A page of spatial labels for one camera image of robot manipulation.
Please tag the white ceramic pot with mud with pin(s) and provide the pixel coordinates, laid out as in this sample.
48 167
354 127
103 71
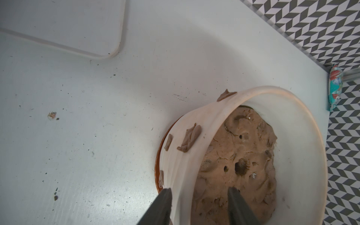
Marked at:
264 142

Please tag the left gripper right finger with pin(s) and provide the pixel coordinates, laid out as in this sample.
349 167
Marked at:
239 212

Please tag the teal snack packet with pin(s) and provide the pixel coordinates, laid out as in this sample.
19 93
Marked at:
335 86

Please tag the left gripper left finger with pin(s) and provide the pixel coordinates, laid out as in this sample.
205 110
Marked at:
159 211

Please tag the white cutting board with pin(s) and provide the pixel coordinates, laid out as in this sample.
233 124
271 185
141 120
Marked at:
89 28

